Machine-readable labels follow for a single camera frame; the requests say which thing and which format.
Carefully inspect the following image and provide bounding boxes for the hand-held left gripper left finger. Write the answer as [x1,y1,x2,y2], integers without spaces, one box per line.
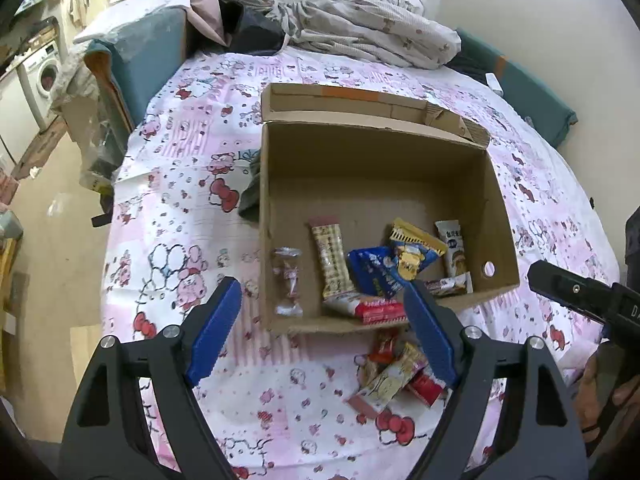
[59,276,244,480]

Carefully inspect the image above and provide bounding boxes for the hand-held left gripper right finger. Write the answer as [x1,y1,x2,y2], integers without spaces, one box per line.
[402,280,592,480]

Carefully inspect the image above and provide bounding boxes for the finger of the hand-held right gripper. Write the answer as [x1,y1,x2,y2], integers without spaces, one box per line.
[624,206,640,276]
[527,260,617,318]

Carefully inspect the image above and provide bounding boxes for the red snack packet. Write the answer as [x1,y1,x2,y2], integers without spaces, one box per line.
[368,329,401,364]
[407,367,447,407]

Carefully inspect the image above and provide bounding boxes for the brown white snack packet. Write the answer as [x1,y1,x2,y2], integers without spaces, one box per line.
[425,272,474,298]

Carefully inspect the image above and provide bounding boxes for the beige cartoon snack packet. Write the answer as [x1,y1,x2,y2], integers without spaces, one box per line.
[344,342,431,422]

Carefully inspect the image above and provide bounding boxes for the red label cake packet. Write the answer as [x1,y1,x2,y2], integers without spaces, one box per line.
[322,291,408,325]

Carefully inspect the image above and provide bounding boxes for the yellow blue snack packet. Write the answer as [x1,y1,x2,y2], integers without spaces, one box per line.
[389,217,449,281]

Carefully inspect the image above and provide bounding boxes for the white snack bar packet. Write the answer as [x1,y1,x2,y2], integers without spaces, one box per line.
[434,220,473,281]

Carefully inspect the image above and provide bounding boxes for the clear candy packet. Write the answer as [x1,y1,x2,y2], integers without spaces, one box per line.
[272,246,305,319]

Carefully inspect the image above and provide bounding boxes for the beige wafer snack packet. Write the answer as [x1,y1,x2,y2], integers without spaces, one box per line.
[307,214,357,303]

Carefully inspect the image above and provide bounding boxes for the cardboard box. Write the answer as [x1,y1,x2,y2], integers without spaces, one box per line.
[257,82,522,337]

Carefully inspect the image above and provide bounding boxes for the person's right hand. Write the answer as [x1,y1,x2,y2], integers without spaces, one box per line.
[574,352,626,457]

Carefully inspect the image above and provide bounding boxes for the pink cartoon printed bed sheet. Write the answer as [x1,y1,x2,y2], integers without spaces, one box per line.
[101,50,624,480]

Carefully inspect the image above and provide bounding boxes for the dark cloth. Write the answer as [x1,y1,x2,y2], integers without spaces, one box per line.
[238,149,264,222]

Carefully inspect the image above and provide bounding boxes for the teal folded mattress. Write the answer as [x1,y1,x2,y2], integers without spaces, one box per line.
[451,28,579,149]

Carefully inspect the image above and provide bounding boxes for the clear plastic bags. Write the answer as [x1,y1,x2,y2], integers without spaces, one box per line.
[79,110,132,197]

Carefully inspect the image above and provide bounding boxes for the teal cushion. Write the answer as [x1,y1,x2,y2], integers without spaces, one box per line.
[84,7,189,128]

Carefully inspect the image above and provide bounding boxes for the dark clothes pile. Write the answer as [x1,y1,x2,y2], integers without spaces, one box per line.
[224,0,289,57]

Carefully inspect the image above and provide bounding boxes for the white washing machine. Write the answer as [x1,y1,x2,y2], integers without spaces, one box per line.
[22,42,64,112]

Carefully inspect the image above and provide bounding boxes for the pink cloth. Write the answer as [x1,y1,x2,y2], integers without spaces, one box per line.
[188,0,232,49]

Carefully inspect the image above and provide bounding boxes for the crumpled white patterned blanket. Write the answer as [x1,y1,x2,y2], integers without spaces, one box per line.
[234,0,463,71]

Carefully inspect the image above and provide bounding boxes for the white folded sheet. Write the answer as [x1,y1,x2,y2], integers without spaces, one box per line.
[73,0,194,44]

